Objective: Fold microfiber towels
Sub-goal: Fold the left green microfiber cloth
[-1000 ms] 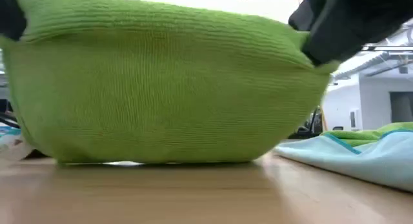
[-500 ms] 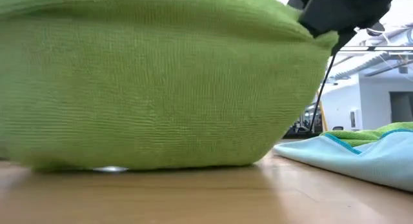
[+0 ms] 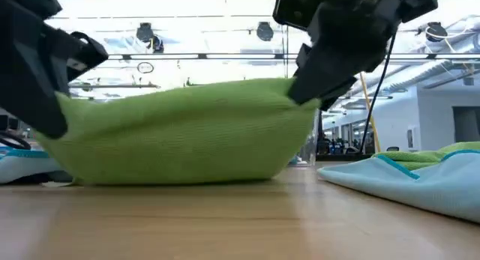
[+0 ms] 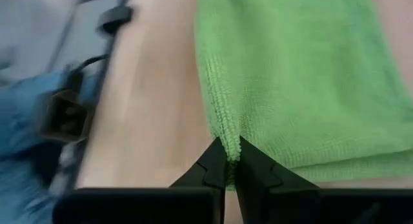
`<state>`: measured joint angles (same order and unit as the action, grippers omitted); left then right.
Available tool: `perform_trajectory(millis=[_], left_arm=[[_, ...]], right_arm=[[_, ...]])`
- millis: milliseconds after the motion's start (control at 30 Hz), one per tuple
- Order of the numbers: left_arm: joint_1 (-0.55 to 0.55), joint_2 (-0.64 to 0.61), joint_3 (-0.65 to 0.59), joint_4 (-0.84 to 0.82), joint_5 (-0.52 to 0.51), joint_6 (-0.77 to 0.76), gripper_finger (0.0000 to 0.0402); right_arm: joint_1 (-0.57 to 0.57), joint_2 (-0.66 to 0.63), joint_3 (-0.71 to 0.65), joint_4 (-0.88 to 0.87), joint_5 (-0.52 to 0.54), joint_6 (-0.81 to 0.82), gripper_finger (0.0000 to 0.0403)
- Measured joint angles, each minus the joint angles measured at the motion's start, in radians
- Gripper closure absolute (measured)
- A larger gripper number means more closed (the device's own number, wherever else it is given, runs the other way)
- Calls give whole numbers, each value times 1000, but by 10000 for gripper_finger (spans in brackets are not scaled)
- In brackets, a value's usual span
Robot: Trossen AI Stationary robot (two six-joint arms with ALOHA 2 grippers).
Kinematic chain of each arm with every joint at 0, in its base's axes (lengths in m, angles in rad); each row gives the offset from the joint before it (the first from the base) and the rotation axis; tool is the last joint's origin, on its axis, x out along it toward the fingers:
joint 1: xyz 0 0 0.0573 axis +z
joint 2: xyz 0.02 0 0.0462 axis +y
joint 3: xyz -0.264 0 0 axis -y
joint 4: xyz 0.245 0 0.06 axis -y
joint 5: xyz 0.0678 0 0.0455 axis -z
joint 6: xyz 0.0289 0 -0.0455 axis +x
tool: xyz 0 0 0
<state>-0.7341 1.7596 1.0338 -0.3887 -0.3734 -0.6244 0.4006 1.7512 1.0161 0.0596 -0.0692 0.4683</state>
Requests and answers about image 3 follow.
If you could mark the clear plastic bin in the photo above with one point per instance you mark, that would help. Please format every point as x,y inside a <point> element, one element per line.
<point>309,140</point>

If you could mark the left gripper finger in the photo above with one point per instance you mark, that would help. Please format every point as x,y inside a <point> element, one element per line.
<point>37,114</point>

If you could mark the silver ventilation duct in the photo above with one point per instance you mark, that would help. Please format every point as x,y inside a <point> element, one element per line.
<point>420,72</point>

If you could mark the green microfiber towel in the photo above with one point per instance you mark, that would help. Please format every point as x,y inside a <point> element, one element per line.
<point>412,157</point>
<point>187,140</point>

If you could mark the white towel hang tag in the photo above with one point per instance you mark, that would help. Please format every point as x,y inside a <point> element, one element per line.
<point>56,184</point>

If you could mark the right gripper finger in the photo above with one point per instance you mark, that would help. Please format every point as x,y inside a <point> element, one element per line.
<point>318,76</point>
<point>337,95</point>

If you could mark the blue teal-edged microfiber towel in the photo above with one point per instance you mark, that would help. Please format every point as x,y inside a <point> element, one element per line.
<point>22,162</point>
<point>412,189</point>

